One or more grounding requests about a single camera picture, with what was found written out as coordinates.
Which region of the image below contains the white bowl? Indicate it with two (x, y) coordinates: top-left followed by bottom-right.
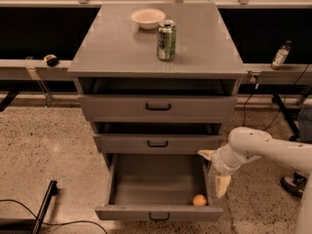
(131, 9), (166, 29)

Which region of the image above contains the orange fruit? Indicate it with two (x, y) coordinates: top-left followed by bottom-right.
(192, 194), (208, 207)

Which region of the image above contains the grey drawer cabinet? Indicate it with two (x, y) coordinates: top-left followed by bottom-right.
(66, 2), (250, 163)

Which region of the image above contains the grey middle drawer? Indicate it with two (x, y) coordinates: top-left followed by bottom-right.
(94, 122), (222, 154)

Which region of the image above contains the dark round object on ledge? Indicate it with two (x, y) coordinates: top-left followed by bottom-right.
(44, 55), (59, 67)

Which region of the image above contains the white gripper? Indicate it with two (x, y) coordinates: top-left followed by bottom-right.
(198, 145), (259, 198)

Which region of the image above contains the wall outlet plug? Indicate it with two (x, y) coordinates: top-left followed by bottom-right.
(250, 71), (261, 84)

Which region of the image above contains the small bottle on ledge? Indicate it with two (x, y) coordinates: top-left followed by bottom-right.
(271, 40), (292, 70)

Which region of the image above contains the black cable on floor left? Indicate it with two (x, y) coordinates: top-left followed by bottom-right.
(0, 198), (109, 234)

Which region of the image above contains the grey top drawer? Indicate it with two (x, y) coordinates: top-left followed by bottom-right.
(77, 78), (239, 123)

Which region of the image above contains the person's jeans leg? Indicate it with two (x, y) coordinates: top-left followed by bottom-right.
(297, 106), (312, 143)

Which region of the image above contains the black stand leg right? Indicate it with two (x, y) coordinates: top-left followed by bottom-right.
(272, 93), (299, 141)

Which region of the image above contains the grey bottom drawer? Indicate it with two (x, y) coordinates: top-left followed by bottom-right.
(96, 154), (223, 221)

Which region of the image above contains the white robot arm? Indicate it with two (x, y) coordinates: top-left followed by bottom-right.
(198, 127), (312, 234)

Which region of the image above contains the person's shoe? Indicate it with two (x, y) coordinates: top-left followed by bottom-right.
(281, 173), (307, 197)

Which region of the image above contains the black floor stand left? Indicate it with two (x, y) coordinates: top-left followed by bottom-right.
(31, 180), (58, 234)

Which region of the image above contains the grey drawer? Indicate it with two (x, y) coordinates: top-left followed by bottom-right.
(96, 154), (223, 221)
(94, 122), (222, 154)
(77, 78), (239, 123)

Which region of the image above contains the green soda can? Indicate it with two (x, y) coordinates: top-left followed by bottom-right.
(157, 19), (176, 60)

